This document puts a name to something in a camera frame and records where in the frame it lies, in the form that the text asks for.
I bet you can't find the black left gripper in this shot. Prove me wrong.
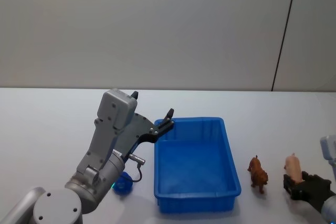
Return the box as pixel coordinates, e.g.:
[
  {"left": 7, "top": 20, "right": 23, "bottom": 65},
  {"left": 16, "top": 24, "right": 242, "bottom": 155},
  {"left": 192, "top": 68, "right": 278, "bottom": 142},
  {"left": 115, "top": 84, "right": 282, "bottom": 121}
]
[{"left": 113, "top": 91, "right": 175, "bottom": 160}]

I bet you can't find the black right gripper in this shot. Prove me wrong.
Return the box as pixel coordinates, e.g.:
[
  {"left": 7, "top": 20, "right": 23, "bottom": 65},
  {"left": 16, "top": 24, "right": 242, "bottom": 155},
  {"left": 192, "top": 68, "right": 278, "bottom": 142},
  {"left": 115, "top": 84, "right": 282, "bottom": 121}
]
[{"left": 282, "top": 170, "right": 333, "bottom": 212}]

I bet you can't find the pink toy pig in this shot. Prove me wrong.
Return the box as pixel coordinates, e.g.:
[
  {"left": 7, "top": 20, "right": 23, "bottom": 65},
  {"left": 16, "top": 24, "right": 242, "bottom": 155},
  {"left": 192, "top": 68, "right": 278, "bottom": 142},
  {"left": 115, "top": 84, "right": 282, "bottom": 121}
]
[{"left": 283, "top": 153, "right": 306, "bottom": 184}]

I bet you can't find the brown toy dog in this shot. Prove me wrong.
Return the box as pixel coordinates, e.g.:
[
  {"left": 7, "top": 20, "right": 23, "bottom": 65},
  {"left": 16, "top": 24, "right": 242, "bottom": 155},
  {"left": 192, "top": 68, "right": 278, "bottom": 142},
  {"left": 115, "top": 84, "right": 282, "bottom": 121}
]
[{"left": 246, "top": 155, "right": 269, "bottom": 195}]

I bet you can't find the blue plastic bin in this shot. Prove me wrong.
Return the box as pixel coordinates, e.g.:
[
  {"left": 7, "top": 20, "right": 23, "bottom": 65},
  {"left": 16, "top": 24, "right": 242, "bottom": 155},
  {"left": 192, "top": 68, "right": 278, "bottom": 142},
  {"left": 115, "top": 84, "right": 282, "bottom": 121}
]
[{"left": 153, "top": 116, "right": 242, "bottom": 215}]

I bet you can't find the small blue round plastic piece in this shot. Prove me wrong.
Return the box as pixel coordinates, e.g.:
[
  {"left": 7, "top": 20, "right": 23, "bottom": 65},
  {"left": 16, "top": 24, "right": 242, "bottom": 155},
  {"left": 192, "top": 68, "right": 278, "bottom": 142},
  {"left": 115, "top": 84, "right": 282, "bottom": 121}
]
[{"left": 113, "top": 171, "right": 134, "bottom": 195}]

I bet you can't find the dark cable with silver plug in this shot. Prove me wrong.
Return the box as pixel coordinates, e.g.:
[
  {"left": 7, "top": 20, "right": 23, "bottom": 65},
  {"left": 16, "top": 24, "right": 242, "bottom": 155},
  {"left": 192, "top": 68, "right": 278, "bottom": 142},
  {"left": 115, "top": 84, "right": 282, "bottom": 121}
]
[{"left": 128, "top": 154, "right": 146, "bottom": 184}]

